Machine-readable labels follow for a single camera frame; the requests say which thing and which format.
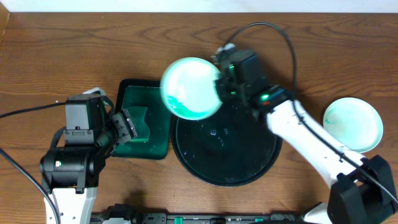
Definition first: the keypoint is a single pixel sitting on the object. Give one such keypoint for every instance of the green sponge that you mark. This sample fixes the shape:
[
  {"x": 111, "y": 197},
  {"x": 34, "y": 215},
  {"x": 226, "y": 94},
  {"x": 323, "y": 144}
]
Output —
[{"x": 138, "y": 115}]

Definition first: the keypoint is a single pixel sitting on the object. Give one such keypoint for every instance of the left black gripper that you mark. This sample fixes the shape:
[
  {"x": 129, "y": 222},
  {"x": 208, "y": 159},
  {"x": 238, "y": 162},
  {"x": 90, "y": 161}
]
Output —
[{"x": 125, "y": 125}]

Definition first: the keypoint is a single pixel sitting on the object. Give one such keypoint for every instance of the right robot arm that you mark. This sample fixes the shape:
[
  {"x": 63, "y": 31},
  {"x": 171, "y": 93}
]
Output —
[{"x": 361, "y": 190}]

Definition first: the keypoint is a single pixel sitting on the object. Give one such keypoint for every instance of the round black tray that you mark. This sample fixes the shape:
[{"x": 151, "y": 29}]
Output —
[{"x": 228, "y": 149}]

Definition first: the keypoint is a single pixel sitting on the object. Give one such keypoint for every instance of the pale green plate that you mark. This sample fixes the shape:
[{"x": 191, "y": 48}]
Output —
[
  {"x": 187, "y": 88},
  {"x": 355, "y": 123}
]

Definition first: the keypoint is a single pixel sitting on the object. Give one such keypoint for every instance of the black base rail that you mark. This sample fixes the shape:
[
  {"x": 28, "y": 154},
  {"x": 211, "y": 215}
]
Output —
[{"x": 124, "y": 213}]

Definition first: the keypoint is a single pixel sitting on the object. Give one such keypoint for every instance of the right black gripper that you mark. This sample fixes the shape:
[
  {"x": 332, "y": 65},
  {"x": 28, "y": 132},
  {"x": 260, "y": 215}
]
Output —
[{"x": 218, "y": 83}]

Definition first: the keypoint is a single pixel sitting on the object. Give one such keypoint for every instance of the rectangular black tray green water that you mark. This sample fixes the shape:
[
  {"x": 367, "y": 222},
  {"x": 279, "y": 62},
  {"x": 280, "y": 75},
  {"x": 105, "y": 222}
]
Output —
[{"x": 146, "y": 93}]

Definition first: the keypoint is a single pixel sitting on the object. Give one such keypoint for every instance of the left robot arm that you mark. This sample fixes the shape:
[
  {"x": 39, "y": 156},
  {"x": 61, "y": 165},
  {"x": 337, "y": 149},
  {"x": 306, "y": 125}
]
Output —
[{"x": 71, "y": 173}]

